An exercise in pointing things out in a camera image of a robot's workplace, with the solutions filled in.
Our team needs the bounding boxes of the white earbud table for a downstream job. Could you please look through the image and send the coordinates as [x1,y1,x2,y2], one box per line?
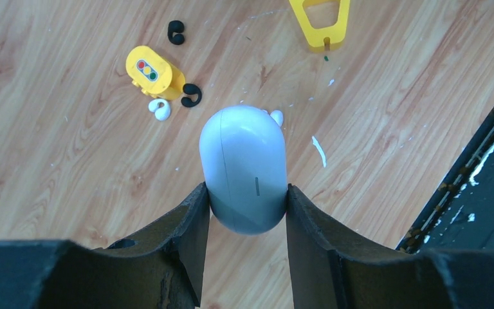
[263,109,284,127]

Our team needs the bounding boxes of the black earbud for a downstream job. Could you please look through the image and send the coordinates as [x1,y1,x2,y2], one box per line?
[181,83,203,108]
[167,20,185,45]

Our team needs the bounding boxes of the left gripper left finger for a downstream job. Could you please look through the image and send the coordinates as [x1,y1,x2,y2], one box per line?
[0,183,210,308]

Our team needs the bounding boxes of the yellow traffic light block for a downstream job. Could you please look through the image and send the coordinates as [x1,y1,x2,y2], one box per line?
[125,46,186,100]

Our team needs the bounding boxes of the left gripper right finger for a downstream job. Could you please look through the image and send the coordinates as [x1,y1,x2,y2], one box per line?
[286,185,494,308]

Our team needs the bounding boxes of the black earbud upper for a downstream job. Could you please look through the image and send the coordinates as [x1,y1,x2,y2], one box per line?
[167,20,185,45]

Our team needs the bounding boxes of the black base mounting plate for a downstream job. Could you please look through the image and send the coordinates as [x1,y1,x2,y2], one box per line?
[396,107,494,254]

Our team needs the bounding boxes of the black earbud lower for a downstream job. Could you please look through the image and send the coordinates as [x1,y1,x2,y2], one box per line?
[181,83,203,108]

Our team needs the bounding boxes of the white earbud near yellow block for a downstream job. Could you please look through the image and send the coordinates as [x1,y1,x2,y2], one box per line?
[148,98,171,121]

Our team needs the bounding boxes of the yellow triangular toy frame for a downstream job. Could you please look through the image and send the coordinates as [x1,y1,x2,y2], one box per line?
[288,0,352,53]

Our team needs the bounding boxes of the white earbud charging case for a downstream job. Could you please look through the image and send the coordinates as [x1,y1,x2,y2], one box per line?
[199,105,288,236]

